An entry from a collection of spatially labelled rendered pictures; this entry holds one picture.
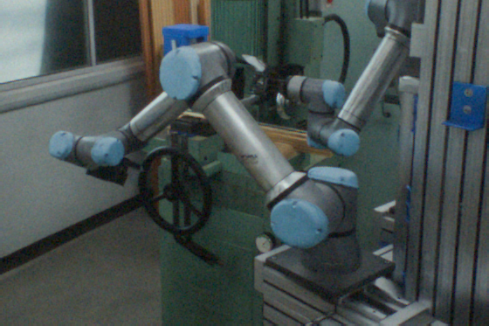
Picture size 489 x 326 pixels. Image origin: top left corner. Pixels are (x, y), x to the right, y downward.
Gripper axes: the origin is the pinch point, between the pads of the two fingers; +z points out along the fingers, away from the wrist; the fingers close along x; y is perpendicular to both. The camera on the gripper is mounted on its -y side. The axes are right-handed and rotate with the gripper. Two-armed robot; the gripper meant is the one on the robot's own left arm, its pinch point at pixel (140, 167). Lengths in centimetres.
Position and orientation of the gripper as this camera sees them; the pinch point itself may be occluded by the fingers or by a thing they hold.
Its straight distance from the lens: 215.3
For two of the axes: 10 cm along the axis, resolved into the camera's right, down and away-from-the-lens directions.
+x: 8.2, 1.5, -5.6
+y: -2.9, 9.4, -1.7
